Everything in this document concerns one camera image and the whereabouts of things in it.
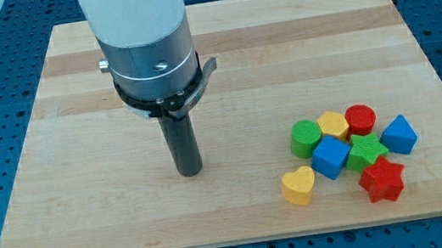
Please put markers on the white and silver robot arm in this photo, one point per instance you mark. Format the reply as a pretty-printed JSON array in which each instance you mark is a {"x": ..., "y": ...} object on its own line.
[{"x": 149, "y": 49}]

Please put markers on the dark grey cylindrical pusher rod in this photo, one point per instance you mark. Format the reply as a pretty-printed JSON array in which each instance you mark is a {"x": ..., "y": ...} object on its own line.
[{"x": 182, "y": 144}]

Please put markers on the green cylinder block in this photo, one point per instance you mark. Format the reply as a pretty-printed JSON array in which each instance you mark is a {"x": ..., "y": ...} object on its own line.
[{"x": 305, "y": 136}]

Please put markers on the yellow heart block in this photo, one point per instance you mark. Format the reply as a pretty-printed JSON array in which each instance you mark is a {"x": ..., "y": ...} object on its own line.
[{"x": 298, "y": 186}]

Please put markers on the light wooden board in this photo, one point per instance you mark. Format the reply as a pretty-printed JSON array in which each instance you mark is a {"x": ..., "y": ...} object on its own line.
[{"x": 94, "y": 175}]

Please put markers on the yellow hexagon block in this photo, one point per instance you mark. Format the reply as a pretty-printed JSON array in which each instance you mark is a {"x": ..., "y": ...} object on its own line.
[{"x": 333, "y": 124}]

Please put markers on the blue cube block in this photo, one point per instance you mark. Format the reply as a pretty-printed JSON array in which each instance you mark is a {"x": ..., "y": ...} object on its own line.
[{"x": 330, "y": 156}]

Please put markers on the red cylinder block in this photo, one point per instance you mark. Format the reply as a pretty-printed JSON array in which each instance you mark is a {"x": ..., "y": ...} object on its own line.
[{"x": 361, "y": 119}]

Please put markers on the green star block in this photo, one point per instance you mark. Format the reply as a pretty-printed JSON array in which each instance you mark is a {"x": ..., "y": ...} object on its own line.
[{"x": 365, "y": 150}]

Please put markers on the red star block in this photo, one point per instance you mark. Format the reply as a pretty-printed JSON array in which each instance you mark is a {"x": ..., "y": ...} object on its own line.
[{"x": 383, "y": 180}]

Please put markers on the blue triangular prism block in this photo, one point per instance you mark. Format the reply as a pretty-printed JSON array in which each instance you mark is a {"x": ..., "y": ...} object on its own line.
[{"x": 399, "y": 137}]

